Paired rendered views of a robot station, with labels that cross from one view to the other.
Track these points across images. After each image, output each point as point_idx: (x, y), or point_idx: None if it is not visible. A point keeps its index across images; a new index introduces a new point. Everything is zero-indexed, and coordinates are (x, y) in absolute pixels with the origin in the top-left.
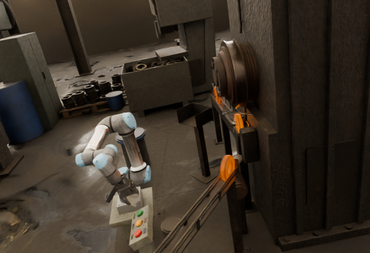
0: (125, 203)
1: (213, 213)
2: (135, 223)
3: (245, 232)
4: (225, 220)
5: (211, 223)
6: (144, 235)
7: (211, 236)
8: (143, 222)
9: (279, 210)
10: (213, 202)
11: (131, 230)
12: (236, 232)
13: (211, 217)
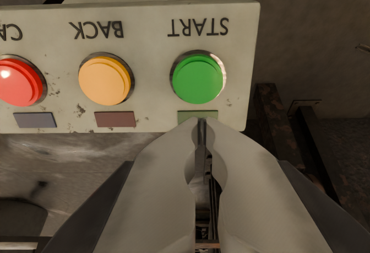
0: (69, 227)
1: (332, 62)
2: (121, 43)
3: (253, 97)
4: (299, 76)
5: (309, 53)
6: (1, 120)
7: (276, 49)
8: (98, 113)
9: None
10: None
11: (65, 20)
12: None
13: (324, 55)
